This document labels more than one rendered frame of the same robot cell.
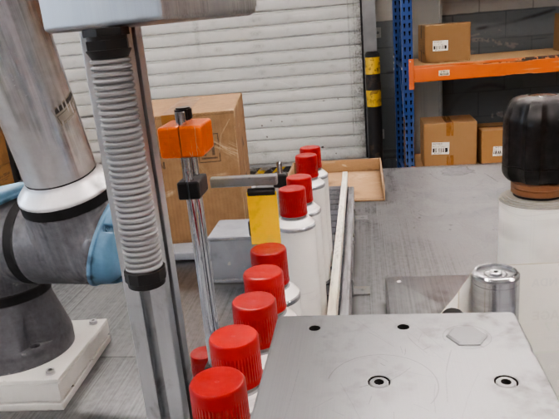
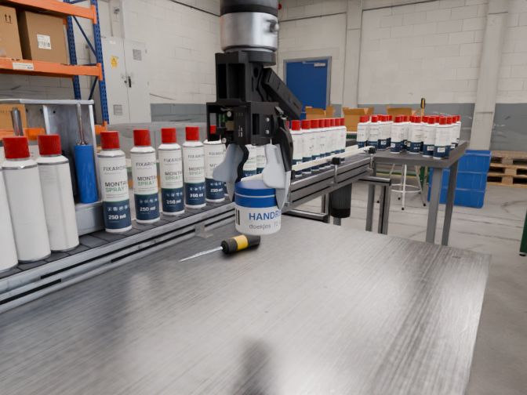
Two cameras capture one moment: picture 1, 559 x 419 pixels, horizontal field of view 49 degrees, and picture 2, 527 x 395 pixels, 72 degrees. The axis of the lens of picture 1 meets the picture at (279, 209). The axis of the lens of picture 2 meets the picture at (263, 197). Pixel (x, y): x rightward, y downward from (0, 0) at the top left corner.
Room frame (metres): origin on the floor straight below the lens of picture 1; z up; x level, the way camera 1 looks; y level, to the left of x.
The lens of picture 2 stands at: (0.66, 0.65, 1.13)
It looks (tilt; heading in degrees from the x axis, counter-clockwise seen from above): 14 degrees down; 205
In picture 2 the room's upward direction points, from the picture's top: straight up
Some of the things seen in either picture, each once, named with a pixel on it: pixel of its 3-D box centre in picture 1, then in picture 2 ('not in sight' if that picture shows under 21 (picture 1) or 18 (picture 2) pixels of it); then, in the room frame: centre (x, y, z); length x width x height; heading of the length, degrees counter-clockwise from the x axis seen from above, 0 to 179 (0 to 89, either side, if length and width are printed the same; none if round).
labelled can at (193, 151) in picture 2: not in sight; (194, 168); (-0.08, 0.10, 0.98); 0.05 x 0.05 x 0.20
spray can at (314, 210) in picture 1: (304, 249); not in sight; (0.76, -0.03, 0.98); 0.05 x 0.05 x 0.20
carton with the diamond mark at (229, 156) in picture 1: (191, 164); not in sight; (1.35, 0.19, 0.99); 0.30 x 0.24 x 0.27; 179
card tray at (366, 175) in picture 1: (334, 179); not in sight; (1.61, -0.16, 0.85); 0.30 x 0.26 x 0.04; 171
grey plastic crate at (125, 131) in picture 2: not in sight; (159, 139); (-1.42, -1.17, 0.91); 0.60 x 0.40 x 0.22; 177
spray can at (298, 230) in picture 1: (298, 266); not in sight; (0.71, -0.02, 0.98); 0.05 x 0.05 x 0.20
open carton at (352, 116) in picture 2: not in sight; (357, 118); (-5.06, -0.50, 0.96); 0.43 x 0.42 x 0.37; 81
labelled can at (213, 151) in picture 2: not in sight; (213, 164); (-0.16, 0.11, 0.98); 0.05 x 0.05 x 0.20
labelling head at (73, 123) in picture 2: not in sight; (56, 168); (0.19, -0.03, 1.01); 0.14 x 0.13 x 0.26; 171
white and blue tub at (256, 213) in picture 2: not in sight; (258, 206); (0.18, 0.41, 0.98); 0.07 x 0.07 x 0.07
